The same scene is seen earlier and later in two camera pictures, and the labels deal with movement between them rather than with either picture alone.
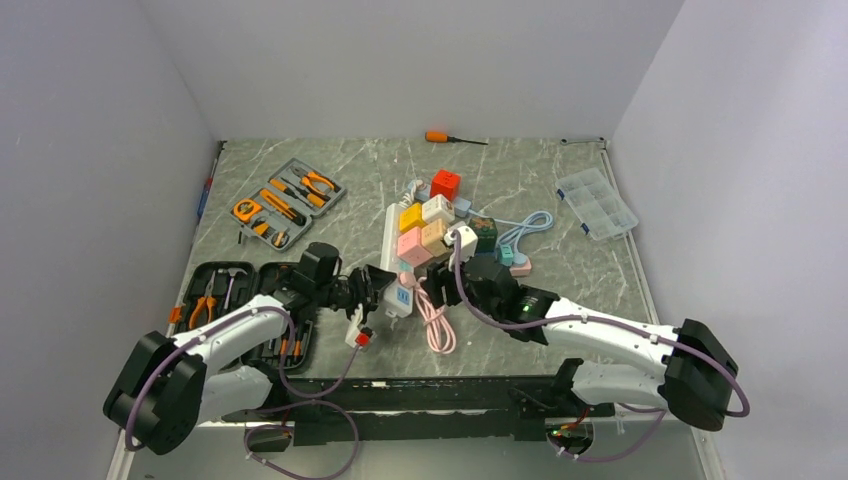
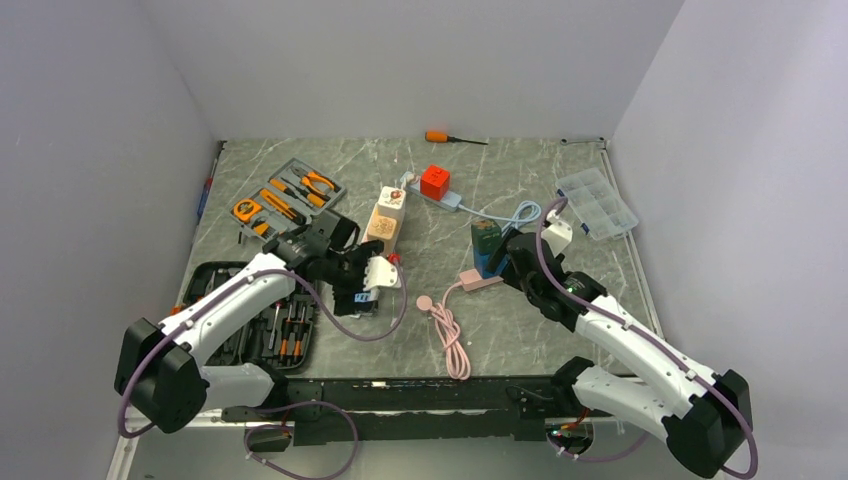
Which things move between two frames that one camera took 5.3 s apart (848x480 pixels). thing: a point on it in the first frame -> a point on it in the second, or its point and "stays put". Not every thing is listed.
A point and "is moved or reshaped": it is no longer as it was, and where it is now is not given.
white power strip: (399, 299) is moved or reshaped
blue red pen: (204, 196) stays put
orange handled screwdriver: (437, 136) stays put
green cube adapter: (486, 230) stays put
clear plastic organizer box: (597, 204) stays put
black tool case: (211, 288) stays put
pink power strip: (521, 269) is moved or reshaped
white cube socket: (438, 207) -> (391, 203)
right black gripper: (439, 275) -> (501, 252)
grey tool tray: (281, 211) stays put
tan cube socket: (432, 237) -> (382, 227)
